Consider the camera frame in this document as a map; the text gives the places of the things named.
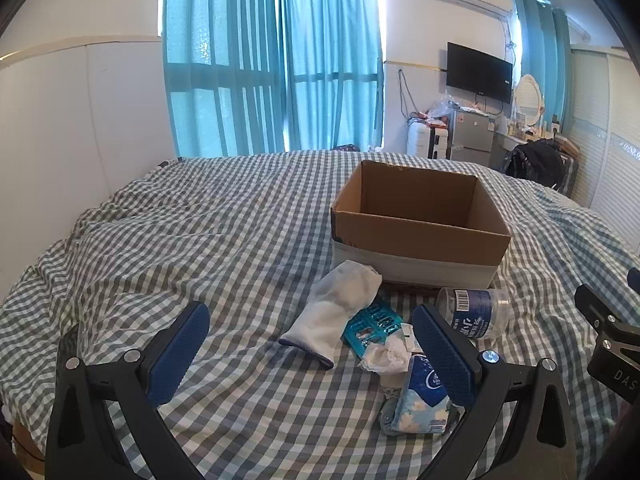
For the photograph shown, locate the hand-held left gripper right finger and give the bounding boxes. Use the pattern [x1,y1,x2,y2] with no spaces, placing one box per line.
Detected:
[411,304,578,480]

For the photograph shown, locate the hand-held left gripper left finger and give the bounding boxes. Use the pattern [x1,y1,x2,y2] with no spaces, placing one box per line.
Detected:
[45,301,211,480]

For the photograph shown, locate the blue floral tissue packet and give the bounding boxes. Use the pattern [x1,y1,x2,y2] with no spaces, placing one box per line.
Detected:
[379,352,466,436]

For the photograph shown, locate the white tissue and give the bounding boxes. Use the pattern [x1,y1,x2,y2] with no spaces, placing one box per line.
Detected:
[361,332,416,388]

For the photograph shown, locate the teal blister pack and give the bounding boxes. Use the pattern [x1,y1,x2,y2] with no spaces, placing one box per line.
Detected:
[341,305,403,361]

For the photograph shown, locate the cardboard box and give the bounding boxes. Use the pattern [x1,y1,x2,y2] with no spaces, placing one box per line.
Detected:
[330,160,512,291]

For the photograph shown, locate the white sock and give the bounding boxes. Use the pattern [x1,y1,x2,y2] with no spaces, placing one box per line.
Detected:
[278,260,383,370]

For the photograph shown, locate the white louvred wardrobe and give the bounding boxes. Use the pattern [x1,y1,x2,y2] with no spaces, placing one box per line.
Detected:
[570,45,640,256]

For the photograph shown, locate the black bag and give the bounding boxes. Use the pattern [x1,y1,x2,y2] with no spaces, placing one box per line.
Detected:
[502,139,566,191]

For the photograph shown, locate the white dressing table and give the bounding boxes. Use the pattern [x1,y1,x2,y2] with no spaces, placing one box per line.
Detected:
[492,130,541,168]

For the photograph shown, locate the white oval mirror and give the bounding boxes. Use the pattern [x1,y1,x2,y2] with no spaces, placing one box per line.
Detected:
[514,74,545,126]

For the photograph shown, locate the white suitcase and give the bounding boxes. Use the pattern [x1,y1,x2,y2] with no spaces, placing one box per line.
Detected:
[406,121,453,160]

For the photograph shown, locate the silver mini fridge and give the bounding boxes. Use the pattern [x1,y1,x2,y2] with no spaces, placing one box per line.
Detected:
[450,110,496,166]

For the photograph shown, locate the narrow teal curtain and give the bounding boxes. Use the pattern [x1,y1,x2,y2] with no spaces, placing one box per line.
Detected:
[510,0,573,133]

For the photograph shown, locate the clear plastic bag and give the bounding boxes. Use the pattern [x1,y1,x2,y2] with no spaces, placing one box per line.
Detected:
[429,92,458,121]

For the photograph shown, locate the wide teal curtain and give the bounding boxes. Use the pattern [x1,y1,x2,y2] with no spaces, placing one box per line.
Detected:
[162,0,288,158]

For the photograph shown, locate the black wall television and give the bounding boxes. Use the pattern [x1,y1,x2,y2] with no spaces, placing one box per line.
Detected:
[446,42,514,105]

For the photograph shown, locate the hanging wall cable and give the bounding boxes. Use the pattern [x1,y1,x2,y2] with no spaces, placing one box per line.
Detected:
[397,69,416,122]

